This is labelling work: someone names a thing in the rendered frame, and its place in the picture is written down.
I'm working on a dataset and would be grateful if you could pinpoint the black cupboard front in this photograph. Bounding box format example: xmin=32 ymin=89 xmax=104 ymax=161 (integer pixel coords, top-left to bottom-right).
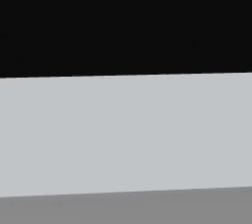
xmin=0 ymin=0 xmax=252 ymax=80

